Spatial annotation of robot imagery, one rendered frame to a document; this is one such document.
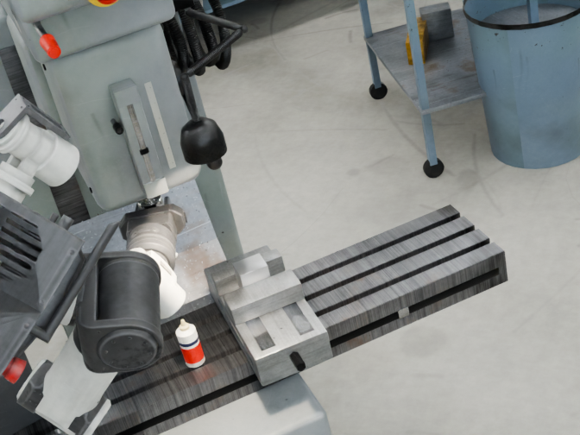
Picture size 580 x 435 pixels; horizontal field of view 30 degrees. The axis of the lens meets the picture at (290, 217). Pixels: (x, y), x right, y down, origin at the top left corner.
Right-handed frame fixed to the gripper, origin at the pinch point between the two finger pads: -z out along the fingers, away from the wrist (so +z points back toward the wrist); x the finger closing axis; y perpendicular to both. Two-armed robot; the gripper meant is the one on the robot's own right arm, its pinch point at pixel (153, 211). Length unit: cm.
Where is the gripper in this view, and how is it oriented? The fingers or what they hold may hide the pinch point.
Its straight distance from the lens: 205.9
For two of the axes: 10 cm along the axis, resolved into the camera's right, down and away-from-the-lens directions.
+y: 1.9, 8.3, 5.3
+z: 0.7, 5.2, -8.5
